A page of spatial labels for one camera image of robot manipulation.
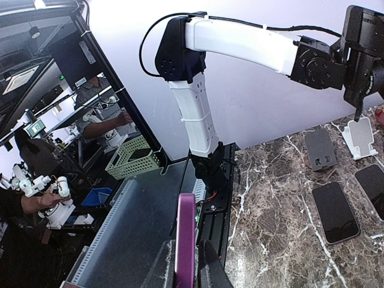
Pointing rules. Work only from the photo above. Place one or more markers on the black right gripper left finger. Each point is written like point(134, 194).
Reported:
point(162, 271)

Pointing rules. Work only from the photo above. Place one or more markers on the white folding phone stand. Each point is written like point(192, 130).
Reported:
point(359, 138)

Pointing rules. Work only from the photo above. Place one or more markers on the red patterned round plate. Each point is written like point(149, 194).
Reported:
point(379, 114)

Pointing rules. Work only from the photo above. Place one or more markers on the white robot part assembly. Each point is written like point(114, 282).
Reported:
point(37, 186)

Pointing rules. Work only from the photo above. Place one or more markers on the white cable duct strip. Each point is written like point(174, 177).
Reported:
point(84, 265)

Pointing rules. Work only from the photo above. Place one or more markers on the black phone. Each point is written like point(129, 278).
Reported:
point(336, 215)

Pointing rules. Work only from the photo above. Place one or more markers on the blue storage bin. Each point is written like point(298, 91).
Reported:
point(97, 197)

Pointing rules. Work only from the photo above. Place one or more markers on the green perforated plastic basket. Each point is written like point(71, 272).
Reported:
point(132, 158)

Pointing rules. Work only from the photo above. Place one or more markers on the dark grey stand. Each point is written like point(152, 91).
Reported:
point(321, 152)

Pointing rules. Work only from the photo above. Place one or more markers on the person in grey shirt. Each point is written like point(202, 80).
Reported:
point(110, 116)

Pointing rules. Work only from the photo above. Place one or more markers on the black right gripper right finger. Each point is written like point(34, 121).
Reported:
point(209, 271)

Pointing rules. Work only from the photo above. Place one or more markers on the purple phone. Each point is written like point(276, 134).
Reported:
point(185, 241)
point(371, 181)

